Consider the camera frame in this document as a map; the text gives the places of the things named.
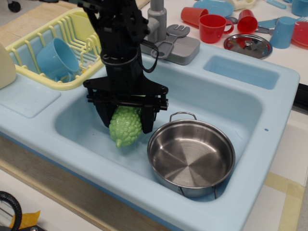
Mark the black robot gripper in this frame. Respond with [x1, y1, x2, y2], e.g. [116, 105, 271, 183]
[83, 51, 168, 134]

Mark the green bumpy squash toy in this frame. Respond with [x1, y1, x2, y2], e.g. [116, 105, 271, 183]
[109, 106, 142, 148]

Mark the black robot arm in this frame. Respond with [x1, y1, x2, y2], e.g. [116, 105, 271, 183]
[77, 0, 168, 133]

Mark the stainless steel pot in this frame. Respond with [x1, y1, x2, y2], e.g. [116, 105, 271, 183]
[147, 112, 235, 198]

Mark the steel pot lid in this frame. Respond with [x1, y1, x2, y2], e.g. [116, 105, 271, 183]
[223, 34, 272, 59]

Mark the grey toy faucet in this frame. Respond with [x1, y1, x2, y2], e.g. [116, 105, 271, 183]
[141, 0, 200, 65]

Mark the yellow dish rack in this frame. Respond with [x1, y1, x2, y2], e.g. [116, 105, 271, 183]
[6, 9, 103, 90]

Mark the blue cup in rack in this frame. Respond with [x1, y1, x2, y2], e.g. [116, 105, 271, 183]
[36, 38, 79, 83]

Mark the red cup lying down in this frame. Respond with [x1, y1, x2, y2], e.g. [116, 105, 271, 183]
[180, 7, 209, 28]

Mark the cream plastic container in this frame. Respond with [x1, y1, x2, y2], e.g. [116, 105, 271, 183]
[0, 44, 17, 89]

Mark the blue plate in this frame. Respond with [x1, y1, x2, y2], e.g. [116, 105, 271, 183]
[193, 0, 234, 17]

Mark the yellow tape piece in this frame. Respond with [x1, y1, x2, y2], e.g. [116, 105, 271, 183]
[19, 210, 40, 230]

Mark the red cup upside down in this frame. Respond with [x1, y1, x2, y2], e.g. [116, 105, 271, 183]
[237, 9, 258, 34]

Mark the black caster wheel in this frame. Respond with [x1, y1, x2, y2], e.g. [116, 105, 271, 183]
[7, 0, 21, 13]

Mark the blue toy knife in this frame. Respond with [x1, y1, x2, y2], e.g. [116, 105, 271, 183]
[258, 18, 279, 28]

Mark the blue cup upside down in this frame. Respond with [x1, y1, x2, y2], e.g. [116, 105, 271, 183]
[269, 16, 296, 49]

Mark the red mug with handle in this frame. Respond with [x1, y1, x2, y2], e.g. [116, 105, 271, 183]
[199, 14, 234, 43]

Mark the black corrugated cable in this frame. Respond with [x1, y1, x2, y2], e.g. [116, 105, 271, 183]
[0, 191, 23, 230]

